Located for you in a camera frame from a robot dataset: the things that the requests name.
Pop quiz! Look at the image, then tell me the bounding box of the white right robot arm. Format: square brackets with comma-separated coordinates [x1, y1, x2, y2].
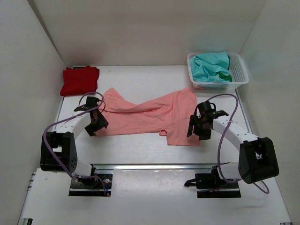
[187, 110, 279, 188]

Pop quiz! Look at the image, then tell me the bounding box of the pink t-shirt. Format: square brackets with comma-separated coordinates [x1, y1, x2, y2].
[96, 88, 200, 146]

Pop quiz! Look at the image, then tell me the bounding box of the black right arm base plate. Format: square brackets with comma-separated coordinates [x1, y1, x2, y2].
[184, 169, 241, 199]

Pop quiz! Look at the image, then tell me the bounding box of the white plastic basket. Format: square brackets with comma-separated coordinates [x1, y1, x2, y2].
[187, 53, 248, 90]

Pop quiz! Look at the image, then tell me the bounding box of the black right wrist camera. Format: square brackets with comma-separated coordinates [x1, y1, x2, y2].
[197, 101, 229, 119]

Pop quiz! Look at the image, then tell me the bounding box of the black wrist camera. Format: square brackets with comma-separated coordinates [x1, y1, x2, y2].
[197, 101, 229, 119]
[74, 97, 101, 112]

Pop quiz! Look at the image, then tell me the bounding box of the teal t-shirt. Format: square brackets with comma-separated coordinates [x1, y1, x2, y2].
[189, 51, 227, 83]

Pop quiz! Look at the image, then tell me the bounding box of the folded red t-shirt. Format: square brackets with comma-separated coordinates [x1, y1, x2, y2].
[60, 66, 100, 97]

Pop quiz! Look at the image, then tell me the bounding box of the green t-shirt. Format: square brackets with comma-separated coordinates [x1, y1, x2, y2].
[216, 54, 233, 82]

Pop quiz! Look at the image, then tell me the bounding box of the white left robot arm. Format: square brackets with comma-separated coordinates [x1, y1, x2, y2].
[40, 109, 108, 187]

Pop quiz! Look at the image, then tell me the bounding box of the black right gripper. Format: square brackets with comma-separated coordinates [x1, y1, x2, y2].
[188, 115, 210, 141]

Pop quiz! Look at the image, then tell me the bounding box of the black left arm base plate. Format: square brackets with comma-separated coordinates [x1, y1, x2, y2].
[69, 173, 113, 197]

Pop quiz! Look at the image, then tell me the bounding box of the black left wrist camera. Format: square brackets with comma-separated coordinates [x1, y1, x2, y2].
[74, 97, 101, 112]

